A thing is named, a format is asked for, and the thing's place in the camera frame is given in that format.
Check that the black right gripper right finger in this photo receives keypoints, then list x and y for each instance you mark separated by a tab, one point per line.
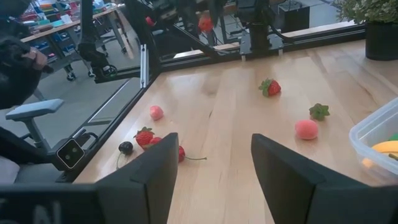
286	183

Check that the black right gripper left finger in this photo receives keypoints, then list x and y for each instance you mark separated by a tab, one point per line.
146	186

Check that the red toy strawberry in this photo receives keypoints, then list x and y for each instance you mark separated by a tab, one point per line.
144	137
156	141

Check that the red toy cherry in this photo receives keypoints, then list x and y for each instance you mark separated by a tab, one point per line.
182	154

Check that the pink toy peach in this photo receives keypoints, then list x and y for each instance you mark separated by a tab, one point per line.
306	129
156	112

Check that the toy strawberry with long stem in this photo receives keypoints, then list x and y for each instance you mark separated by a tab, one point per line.
319	111

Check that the toy strawberry with broad leaf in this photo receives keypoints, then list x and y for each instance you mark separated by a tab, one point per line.
273	88

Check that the yellow toy banana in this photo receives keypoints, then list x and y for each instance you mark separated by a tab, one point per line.
384	147

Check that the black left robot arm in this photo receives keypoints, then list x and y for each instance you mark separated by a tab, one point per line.
258	34

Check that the clear plastic tupperware container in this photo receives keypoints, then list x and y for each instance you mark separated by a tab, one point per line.
360	146

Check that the black toy cherry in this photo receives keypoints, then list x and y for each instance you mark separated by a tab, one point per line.
126	147

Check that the grey office chair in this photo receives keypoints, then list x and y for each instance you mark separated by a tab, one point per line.
34	109

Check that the red background object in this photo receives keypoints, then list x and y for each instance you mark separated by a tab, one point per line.
150	21
205	23

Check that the black cabinet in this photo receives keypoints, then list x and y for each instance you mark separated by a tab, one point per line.
293	17

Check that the person's hand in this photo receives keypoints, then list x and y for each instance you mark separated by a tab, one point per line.
37	59

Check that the person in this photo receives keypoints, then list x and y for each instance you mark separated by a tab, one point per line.
15	81

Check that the potted green plant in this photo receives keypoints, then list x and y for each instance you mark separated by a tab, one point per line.
381	40

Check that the wooden workbench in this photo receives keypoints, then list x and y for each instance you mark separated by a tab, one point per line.
71	25

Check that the small silver camera box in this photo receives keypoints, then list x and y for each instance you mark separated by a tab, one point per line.
71	153

